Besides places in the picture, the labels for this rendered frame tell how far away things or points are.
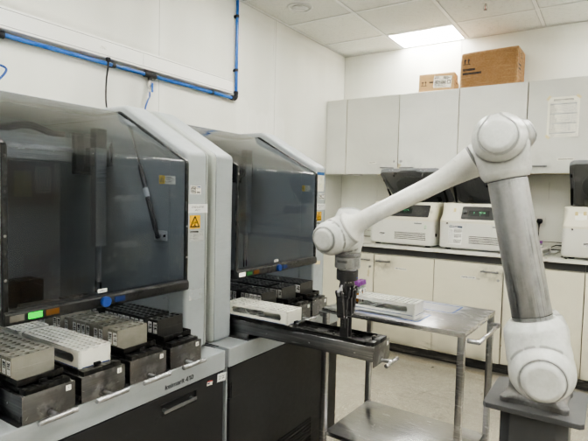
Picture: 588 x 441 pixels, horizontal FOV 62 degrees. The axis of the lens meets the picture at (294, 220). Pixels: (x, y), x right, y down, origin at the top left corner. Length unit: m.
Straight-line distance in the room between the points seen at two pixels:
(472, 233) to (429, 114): 1.11
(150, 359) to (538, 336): 1.08
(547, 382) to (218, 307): 1.11
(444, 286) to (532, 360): 2.68
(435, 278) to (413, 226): 0.45
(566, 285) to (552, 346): 2.47
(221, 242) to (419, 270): 2.46
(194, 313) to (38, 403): 0.62
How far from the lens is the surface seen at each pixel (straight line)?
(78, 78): 2.84
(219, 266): 1.86
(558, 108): 4.17
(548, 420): 1.61
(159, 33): 3.24
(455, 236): 3.95
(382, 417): 2.45
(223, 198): 1.85
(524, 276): 1.39
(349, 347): 1.69
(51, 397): 1.41
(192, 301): 1.78
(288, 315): 1.82
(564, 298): 3.87
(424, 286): 4.06
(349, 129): 4.64
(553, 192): 4.46
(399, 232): 4.10
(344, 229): 1.48
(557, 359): 1.38
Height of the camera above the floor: 1.30
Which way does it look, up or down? 3 degrees down
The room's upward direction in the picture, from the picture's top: 1 degrees clockwise
